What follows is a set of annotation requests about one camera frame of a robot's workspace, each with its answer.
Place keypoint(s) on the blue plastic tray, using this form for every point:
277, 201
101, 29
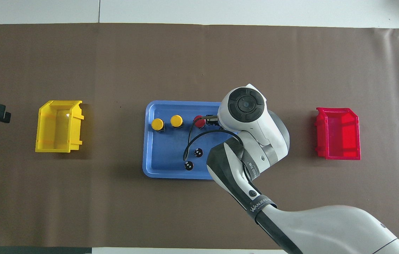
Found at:
167, 155

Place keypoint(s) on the yellow push button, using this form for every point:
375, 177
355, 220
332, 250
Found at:
176, 120
157, 124

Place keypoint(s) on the black push button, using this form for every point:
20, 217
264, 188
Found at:
198, 152
188, 165

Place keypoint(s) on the red push button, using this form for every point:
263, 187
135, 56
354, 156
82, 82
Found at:
198, 123

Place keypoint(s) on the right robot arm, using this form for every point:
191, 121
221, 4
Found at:
312, 225

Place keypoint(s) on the yellow plastic bin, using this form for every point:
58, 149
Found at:
58, 128

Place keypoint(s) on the red plastic bin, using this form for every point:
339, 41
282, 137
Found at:
340, 135

